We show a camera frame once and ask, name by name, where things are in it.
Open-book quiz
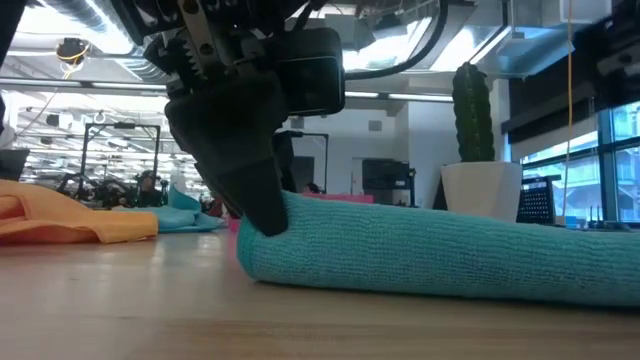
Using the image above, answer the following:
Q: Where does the pink plastic basket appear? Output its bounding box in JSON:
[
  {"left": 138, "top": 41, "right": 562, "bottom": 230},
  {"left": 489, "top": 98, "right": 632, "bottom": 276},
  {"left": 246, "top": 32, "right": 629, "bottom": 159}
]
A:
[{"left": 299, "top": 192, "right": 375, "bottom": 205}]

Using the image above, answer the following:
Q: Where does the white hexagonal plant pot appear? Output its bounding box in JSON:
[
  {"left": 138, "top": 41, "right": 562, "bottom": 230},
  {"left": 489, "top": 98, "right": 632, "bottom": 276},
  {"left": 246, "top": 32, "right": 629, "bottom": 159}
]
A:
[{"left": 439, "top": 160, "right": 524, "bottom": 224}]

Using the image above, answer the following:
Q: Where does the black cabinet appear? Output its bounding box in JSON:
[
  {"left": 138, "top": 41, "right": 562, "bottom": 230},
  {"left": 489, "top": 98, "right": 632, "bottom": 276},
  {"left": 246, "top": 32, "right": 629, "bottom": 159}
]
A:
[{"left": 361, "top": 158, "right": 417, "bottom": 207}]

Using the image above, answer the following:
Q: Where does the long ceiling light strip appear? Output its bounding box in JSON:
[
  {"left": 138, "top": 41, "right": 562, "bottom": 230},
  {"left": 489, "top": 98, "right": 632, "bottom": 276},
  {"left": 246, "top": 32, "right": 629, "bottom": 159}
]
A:
[{"left": 344, "top": 91, "right": 454, "bottom": 104}]

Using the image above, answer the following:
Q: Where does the dark monitor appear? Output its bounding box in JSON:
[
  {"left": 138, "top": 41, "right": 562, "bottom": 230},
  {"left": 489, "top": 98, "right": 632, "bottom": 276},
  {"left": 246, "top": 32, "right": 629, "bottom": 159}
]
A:
[{"left": 0, "top": 148, "right": 30, "bottom": 182}]

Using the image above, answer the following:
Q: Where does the blue microfiber towel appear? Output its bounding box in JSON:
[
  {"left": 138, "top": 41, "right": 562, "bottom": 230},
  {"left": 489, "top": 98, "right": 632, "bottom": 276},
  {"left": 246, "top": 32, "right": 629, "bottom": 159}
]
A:
[
  {"left": 112, "top": 184, "right": 226, "bottom": 234},
  {"left": 235, "top": 190, "right": 640, "bottom": 307}
]

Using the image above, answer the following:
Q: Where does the dark door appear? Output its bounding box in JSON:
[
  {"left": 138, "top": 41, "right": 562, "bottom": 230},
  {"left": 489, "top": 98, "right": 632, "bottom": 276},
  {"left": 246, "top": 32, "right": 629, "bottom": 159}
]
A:
[{"left": 292, "top": 155, "right": 316, "bottom": 194}]

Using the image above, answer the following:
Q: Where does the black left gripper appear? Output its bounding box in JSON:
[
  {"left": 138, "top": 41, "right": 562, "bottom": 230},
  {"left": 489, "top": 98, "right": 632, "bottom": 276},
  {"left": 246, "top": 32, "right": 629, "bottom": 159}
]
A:
[{"left": 112, "top": 0, "right": 321, "bottom": 237}]

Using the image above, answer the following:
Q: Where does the black mesh chair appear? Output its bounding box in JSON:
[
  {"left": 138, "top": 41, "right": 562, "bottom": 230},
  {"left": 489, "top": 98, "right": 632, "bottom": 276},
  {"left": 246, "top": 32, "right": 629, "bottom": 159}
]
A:
[{"left": 517, "top": 175, "right": 557, "bottom": 226}]

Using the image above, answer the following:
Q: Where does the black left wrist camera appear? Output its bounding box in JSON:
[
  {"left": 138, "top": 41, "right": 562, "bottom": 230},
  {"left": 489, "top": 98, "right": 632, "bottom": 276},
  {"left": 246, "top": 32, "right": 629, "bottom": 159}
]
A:
[{"left": 272, "top": 27, "right": 346, "bottom": 118}]

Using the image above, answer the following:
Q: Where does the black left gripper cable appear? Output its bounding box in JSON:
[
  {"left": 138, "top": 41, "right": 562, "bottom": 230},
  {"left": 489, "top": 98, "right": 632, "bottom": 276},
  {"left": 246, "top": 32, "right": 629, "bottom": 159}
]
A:
[{"left": 344, "top": 0, "right": 450, "bottom": 82}]

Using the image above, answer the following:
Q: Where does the orange microfiber towel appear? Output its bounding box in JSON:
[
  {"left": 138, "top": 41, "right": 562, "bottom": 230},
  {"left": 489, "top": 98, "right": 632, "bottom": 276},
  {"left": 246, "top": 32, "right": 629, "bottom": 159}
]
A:
[{"left": 0, "top": 179, "right": 160, "bottom": 246}]

